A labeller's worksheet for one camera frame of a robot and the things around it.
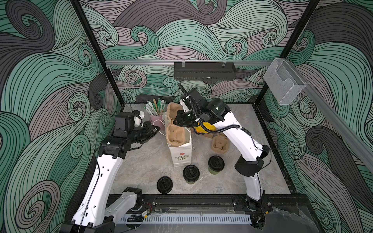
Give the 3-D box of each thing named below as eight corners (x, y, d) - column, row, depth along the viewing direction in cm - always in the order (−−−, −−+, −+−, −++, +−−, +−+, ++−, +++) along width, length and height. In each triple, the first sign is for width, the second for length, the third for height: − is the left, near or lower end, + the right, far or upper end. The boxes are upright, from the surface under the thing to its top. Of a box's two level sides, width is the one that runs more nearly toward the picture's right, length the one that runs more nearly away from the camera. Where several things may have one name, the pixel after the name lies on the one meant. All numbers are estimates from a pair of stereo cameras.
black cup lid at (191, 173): (182, 185, 81) (182, 178, 72) (182, 172, 86) (182, 164, 76) (198, 185, 81) (200, 178, 72) (197, 172, 86) (199, 164, 76)
